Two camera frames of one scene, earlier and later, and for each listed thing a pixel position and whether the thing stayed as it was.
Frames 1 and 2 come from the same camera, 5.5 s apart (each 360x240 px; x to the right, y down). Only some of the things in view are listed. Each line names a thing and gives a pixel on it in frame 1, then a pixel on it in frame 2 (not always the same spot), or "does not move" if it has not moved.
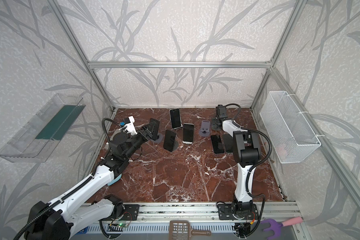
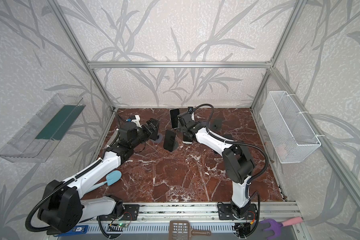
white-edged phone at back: x=175 y=118 does not move
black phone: x=154 y=127 does not move
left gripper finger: x=146 y=133 does not move
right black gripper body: x=221 y=112 → x=182 y=122
